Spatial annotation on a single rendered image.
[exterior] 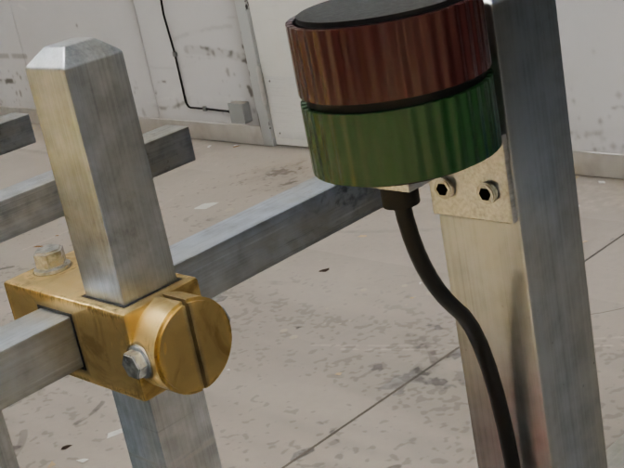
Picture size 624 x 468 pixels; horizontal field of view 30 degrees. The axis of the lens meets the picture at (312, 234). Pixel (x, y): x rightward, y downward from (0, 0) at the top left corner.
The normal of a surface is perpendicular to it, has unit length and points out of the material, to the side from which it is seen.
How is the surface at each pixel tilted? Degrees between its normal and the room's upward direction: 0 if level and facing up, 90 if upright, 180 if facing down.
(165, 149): 90
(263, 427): 0
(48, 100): 90
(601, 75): 90
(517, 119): 90
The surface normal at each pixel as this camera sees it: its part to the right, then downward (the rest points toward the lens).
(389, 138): -0.13, 0.36
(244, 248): 0.70, 0.11
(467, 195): -0.69, 0.36
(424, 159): 0.15, 0.31
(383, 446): -0.18, -0.93
